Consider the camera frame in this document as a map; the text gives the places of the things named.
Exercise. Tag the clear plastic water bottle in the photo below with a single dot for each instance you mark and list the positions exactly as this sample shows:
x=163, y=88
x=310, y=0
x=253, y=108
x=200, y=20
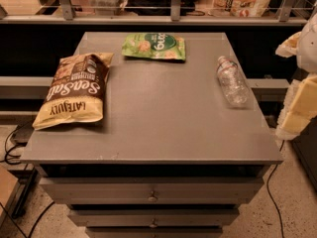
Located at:
x=232, y=82

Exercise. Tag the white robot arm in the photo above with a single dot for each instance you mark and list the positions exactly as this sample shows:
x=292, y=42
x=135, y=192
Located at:
x=303, y=45

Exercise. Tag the green snack bag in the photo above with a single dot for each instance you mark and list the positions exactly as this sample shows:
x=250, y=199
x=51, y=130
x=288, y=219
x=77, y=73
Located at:
x=154, y=46

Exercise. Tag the black bag behind glass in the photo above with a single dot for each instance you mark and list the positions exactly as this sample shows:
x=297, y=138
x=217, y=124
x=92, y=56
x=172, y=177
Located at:
x=158, y=7

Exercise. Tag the brown Sea Salt chip bag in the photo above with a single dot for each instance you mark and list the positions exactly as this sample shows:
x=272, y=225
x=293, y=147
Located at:
x=77, y=92

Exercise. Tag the grey drawer cabinet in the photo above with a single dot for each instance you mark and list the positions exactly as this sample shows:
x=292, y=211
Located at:
x=167, y=128

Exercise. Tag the top drawer knob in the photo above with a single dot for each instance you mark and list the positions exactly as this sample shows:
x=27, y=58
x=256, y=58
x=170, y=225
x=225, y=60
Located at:
x=152, y=197

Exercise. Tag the drawer knob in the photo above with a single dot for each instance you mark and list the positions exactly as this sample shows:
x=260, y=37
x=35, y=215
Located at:
x=153, y=224
x=152, y=197

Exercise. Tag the metal glass railing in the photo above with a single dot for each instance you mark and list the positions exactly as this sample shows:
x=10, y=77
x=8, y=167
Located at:
x=179, y=12

